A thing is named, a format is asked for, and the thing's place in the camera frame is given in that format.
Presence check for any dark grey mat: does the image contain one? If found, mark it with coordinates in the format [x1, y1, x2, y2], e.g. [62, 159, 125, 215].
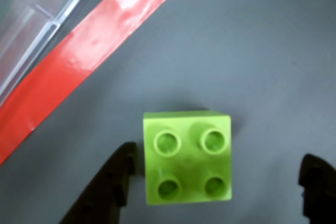
[0, 0, 336, 224]

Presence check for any transparent plastic box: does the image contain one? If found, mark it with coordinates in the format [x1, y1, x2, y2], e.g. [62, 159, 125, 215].
[0, 0, 102, 107]

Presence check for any green lego block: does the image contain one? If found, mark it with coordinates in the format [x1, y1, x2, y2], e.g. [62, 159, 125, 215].
[142, 110, 233, 206]

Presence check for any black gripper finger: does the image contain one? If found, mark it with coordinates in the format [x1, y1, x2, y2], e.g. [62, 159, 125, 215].
[297, 153, 336, 224]
[59, 142, 138, 224]

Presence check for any red tape strip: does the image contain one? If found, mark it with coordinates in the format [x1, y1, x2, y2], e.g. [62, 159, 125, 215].
[0, 0, 190, 167]

